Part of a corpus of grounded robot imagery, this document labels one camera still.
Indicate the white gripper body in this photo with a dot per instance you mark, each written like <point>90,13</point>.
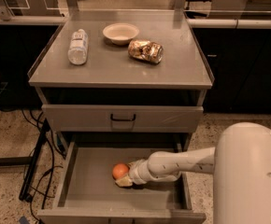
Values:
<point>137,171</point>

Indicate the orange fruit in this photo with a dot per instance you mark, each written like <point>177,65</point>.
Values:
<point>119,170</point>

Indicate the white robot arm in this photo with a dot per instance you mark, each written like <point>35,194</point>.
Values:
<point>240,164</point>

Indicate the open grey middle drawer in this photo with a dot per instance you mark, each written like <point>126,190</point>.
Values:
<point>87,193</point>

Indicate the closed grey top drawer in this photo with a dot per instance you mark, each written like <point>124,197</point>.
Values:
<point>149,118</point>

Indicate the grey drawer cabinet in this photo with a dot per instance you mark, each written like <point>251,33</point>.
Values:
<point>111,77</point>

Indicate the black metal stand leg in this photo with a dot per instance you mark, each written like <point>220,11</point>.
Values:
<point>27,181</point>

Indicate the shiny gold chip bag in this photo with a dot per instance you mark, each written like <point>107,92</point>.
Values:
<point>145,50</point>

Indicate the clear plastic water bottle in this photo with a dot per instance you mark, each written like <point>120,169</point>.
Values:
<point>78,49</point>

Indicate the white paper bowl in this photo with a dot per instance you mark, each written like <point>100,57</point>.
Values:
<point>120,33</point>

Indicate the black drawer handle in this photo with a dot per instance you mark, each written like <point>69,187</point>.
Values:
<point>114,118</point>

